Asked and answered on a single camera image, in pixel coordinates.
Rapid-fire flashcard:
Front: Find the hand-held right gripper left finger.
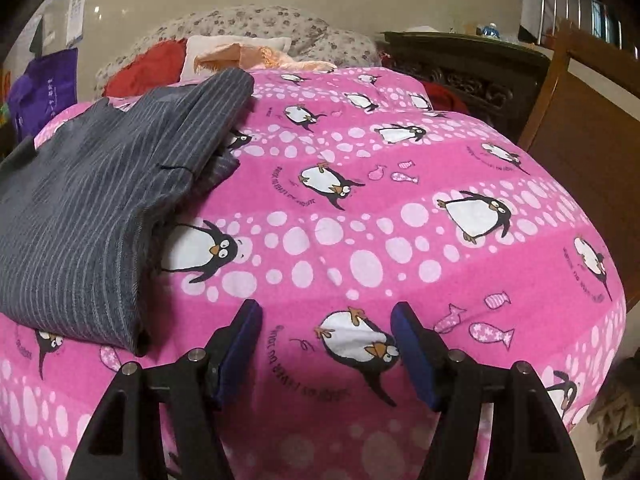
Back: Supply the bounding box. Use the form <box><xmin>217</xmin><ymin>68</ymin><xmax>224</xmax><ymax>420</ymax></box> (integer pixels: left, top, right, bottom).
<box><xmin>66</xmin><ymin>299</ymin><xmax>264</xmax><ymax>480</ymax></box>

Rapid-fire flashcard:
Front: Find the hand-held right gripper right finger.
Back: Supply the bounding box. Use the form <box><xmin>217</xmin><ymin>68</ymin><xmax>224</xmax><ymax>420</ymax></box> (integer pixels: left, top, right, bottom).
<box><xmin>390</xmin><ymin>301</ymin><xmax>586</xmax><ymax>480</ymax></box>

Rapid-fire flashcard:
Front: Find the grey striped suit jacket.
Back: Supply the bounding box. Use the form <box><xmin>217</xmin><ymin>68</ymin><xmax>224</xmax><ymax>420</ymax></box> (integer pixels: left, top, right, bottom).
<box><xmin>0</xmin><ymin>67</ymin><xmax>256</xmax><ymax>357</ymax></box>

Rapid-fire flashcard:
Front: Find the pink penguin print bedsheet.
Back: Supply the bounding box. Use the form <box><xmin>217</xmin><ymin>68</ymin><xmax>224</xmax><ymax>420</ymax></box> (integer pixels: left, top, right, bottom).
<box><xmin>0</xmin><ymin>66</ymin><xmax>628</xmax><ymax>480</ymax></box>

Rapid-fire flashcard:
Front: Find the dark carved wooden cabinet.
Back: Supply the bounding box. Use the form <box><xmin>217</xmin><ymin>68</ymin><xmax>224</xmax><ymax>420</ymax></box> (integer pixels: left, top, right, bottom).
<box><xmin>377</xmin><ymin>30</ymin><xmax>551</xmax><ymax>136</ymax></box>

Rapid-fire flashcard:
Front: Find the peach fringed cloth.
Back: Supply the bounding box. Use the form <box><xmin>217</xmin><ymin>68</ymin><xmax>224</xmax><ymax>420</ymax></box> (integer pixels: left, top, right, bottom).
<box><xmin>194</xmin><ymin>42</ymin><xmax>338</xmax><ymax>73</ymax></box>

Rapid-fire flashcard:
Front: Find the brown wooden chair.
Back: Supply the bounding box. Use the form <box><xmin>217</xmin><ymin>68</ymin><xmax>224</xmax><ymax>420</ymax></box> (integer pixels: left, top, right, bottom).
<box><xmin>517</xmin><ymin>18</ymin><xmax>640</xmax><ymax>311</ymax></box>

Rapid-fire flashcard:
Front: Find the red heart-shaped pillow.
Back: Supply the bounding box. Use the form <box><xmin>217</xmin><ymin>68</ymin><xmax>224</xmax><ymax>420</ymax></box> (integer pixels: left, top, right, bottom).
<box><xmin>102</xmin><ymin>41</ymin><xmax>188</xmax><ymax>98</ymax></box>

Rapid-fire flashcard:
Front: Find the cream pillow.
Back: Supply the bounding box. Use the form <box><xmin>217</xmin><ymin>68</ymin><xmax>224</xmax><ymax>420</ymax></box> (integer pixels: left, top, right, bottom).
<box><xmin>179</xmin><ymin>36</ymin><xmax>291</xmax><ymax>81</ymax></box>

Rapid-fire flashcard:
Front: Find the grey floral quilt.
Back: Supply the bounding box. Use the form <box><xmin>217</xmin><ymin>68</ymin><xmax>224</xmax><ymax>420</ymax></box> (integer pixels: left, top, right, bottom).
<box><xmin>95</xmin><ymin>5</ymin><xmax>383</xmax><ymax>92</ymax></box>

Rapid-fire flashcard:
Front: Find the purple tote bag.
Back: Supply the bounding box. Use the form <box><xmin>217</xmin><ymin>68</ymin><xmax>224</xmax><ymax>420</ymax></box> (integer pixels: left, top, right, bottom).
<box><xmin>9</xmin><ymin>48</ymin><xmax>79</xmax><ymax>139</ymax></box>

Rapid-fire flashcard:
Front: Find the metal rack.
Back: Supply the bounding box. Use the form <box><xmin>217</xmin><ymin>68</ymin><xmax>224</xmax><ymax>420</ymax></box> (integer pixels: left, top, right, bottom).
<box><xmin>528</xmin><ymin>0</ymin><xmax>640</xmax><ymax>56</ymax></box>

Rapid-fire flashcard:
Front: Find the white wall paper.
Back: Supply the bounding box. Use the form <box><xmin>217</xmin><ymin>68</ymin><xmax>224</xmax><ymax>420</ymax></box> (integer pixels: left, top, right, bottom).
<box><xmin>65</xmin><ymin>0</ymin><xmax>88</xmax><ymax>46</ymax></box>

